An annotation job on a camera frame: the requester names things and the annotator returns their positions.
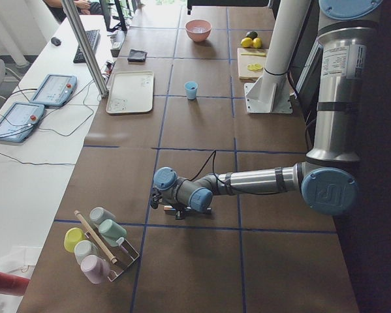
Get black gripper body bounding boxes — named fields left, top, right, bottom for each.
left=172, top=204, right=191, bottom=215

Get light blue plastic cup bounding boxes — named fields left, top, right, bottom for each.
left=184, top=81, right=198, bottom=100

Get steel muddler black tip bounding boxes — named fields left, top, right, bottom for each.
left=163, top=205, right=212, bottom=215

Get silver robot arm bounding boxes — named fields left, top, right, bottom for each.
left=150, top=1, right=381, bottom=219

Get green cup on rack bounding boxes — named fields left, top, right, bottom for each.
left=99, top=219, right=127, bottom=246

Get grey cup on rack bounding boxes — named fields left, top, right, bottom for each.
left=89, top=207, right=116, bottom=227

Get pink cup on rack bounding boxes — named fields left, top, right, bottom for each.
left=80, top=255, right=110, bottom=284

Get pale white cup on rack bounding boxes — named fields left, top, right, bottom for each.
left=74, top=240, right=99, bottom=265

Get yellow cup on rack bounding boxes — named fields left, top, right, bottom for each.
left=63, top=228, right=86, bottom=253

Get cream bear serving tray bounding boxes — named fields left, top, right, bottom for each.
left=106, top=70, right=154, bottom=114

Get lemon slices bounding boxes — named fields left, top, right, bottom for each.
left=247, top=63, right=263, bottom=72

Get wooden cutting board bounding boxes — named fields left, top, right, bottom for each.
left=237, top=48, right=268, bottom=80

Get folded grey cloth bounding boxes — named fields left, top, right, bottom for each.
left=127, top=49, right=148, bottom=63

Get yellow knife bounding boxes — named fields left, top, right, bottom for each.
left=240, top=52, right=267, bottom=57

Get far teach pendant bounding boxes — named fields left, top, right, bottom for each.
left=30, top=74, right=77, bottom=107

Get teach pendant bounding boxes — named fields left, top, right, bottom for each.
left=0, top=102, right=45, bottom=143
left=30, top=74, right=77, bottom=107

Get yellow lemon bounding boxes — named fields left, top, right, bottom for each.
left=240, top=37, right=253, bottom=48
left=252, top=37, right=262, bottom=49

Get pink bowl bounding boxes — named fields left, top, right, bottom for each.
left=185, top=20, right=211, bottom=42

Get near teach pendant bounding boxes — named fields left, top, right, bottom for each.
left=0, top=102, right=45, bottom=143

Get green avocado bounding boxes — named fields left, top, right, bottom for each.
left=245, top=31, right=258, bottom=40

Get red bottle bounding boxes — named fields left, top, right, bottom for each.
left=0, top=272, right=30, bottom=296

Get black keyboard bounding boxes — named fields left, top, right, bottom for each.
left=72, top=29, right=101, bottom=64

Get black computer mouse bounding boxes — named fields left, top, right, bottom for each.
left=51, top=37, right=61, bottom=46

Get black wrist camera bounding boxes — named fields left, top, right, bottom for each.
left=150, top=186, right=163, bottom=209

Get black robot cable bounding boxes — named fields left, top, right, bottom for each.
left=190, top=149, right=283, bottom=196

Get white wire cup rack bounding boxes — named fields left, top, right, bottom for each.
left=85, top=231, right=140, bottom=282

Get wooden rack handle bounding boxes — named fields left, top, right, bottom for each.
left=74, top=211, right=117, bottom=264

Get white camera mast base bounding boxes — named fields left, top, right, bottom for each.
left=244, top=72, right=292, bottom=114

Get aluminium frame post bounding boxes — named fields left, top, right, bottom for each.
left=61, top=0, right=109, bottom=98

